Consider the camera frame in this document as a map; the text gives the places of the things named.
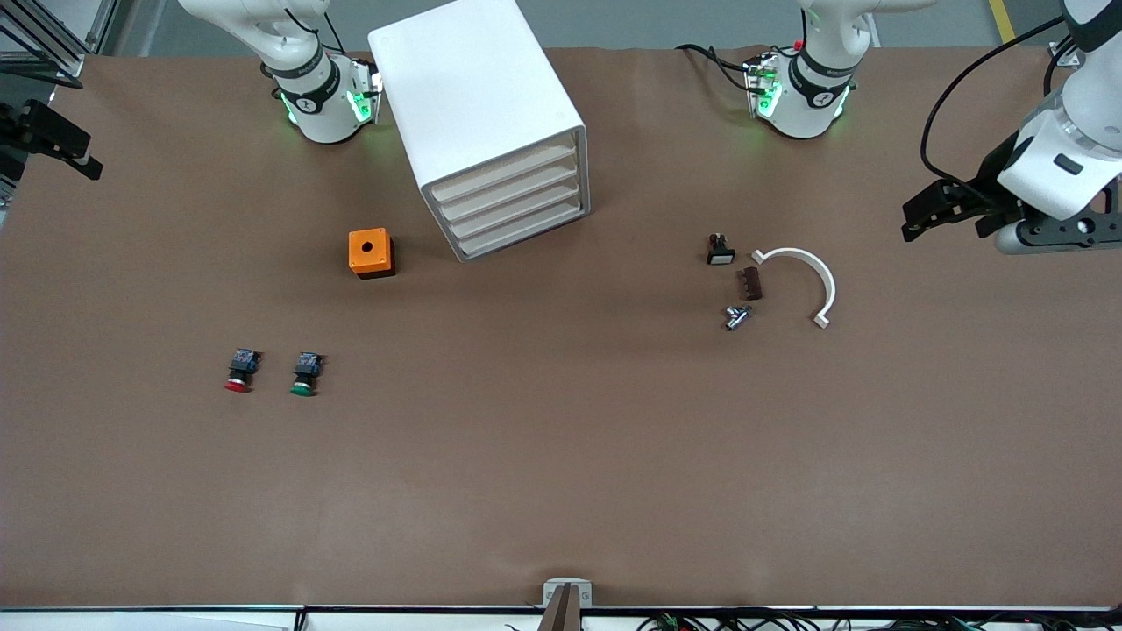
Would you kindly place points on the brown paper table cover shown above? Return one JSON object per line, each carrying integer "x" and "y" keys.
{"x": 561, "y": 438}

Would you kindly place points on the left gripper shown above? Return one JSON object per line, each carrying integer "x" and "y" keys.
{"x": 989, "y": 181}

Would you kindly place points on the white curved plastic bracket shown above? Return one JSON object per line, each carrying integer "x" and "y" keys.
{"x": 820, "y": 272}

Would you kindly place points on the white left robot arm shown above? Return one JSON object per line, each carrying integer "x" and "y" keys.
{"x": 811, "y": 96}

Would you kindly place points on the aluminium frame profile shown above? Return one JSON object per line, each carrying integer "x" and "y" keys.
{"x": 1062, "y": 55}
{"x": 74, "y": 63}

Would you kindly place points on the brown terminal block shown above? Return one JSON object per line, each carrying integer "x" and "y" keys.
{"x": 749, "y": 284}

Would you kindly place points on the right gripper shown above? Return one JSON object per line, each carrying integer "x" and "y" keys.
{"x": 26, "y": 125}

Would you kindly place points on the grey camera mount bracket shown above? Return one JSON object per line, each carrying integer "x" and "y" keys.
{"x": 567, "y": 603}

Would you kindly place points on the orange button box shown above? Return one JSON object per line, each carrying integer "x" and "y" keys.
{"x": 368, "y": 250}

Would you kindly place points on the white plastic tray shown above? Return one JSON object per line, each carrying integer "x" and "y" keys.
{"x": 507, "y": 172}

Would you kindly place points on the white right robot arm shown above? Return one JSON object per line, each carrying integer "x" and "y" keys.
{"x": 316, "y": 105}

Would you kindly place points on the white drawer cabinet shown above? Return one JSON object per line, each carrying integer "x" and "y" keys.
{"x": 473, "y": 88}

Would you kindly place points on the black white square push button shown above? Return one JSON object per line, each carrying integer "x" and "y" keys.
{"x": 720, "y": 251}

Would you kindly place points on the beige cabinet drawer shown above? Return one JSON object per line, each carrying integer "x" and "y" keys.
{"x": 514, "y": 210}
{"x": 510, "y": 191}
{"x": 519, "y": 230}

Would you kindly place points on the red push button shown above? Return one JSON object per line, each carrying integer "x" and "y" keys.
{"x": 241, "y": 370}

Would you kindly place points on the green push button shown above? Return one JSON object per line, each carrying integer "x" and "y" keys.
{"x": 305, "y": 374}

